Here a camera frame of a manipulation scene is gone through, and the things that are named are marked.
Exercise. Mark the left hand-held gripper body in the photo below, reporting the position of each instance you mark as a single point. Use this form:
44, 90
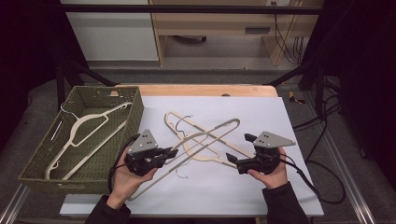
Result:
144, 143

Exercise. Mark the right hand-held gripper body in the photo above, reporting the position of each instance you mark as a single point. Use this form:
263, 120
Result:
271, 140

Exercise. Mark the grey-beige plastic clothes hanger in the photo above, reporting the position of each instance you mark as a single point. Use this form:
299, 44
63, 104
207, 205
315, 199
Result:
174, 169

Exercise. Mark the beige wooden hanger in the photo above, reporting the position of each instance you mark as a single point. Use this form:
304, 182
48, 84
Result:
90, 116
199, 158

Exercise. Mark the green woven basket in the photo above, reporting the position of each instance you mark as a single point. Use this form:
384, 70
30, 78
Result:
102, 93

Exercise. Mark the person's right hand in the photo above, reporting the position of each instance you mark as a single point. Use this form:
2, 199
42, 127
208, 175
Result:
275, 179

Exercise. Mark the person's left hand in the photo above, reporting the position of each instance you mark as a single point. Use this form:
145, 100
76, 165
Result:
124, 183

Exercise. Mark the white table board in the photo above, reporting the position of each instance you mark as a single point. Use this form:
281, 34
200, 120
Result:
243, 112

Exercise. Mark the yellow and black tool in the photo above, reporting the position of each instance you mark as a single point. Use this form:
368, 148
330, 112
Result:
292, 98

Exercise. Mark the black metal stand legs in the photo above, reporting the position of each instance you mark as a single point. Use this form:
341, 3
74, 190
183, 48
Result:
62, 81
319, 84

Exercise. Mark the white cabinet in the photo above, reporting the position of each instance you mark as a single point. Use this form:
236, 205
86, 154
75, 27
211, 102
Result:
115, 37

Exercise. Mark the light wooden desk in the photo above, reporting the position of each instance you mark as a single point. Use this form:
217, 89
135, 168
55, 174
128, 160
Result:
214, 23

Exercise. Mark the aluminium rail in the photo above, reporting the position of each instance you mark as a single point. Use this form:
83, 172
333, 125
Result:
345, 174
14, 205

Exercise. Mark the black horizontal frame bar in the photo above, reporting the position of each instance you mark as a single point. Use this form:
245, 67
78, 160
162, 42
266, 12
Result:
186, 9

